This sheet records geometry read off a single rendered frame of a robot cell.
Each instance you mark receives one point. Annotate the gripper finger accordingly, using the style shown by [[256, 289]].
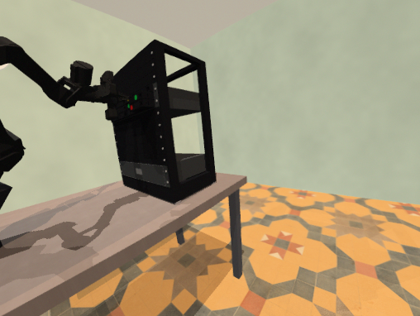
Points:
[[118, 100], [120, 95]]

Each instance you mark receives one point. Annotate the black server rack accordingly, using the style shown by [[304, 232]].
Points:
[[153, 167]]

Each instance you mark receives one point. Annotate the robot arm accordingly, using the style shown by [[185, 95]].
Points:
[[11, 148]]

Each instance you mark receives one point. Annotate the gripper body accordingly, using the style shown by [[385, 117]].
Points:
[[110, 113]]

